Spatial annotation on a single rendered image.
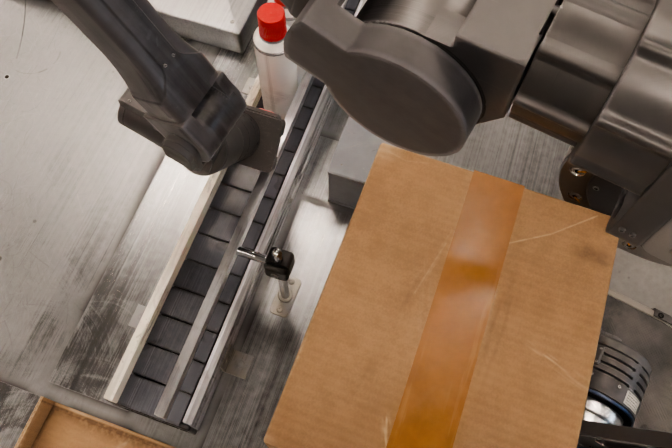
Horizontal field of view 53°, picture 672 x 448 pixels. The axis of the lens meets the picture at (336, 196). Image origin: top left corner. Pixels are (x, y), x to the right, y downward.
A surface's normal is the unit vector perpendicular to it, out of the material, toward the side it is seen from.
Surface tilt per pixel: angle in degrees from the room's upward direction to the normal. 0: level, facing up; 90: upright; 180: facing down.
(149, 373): 0
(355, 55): 95
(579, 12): 14
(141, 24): 65
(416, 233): 0
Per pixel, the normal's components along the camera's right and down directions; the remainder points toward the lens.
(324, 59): -0.50, 0.81
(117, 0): 0.77, 0.25
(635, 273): 0.00, -0.44
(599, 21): -0.11, -0.24
